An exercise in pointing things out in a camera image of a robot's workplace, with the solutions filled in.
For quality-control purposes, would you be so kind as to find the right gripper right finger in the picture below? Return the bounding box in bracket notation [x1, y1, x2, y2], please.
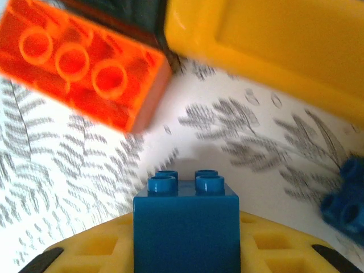
[239, 210, 359, 273]

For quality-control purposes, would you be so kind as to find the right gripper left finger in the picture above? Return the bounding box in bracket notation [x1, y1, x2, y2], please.
[16, 212, 134, 273]

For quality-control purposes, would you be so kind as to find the yellow-orange plastic bin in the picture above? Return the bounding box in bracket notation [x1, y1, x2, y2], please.
[164, 0, 364, 126]

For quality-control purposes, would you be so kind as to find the floral patterned table cover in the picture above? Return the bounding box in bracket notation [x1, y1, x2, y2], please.
[0, 51, 364, 273]

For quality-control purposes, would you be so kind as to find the blue square lego brick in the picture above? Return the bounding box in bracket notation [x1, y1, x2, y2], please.
[133, 169, 241, 273]
[318, 158, 364, 242]

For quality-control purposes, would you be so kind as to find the orange two-by-four lego brick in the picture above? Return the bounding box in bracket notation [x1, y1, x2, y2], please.
[0, 0, 173, 134]

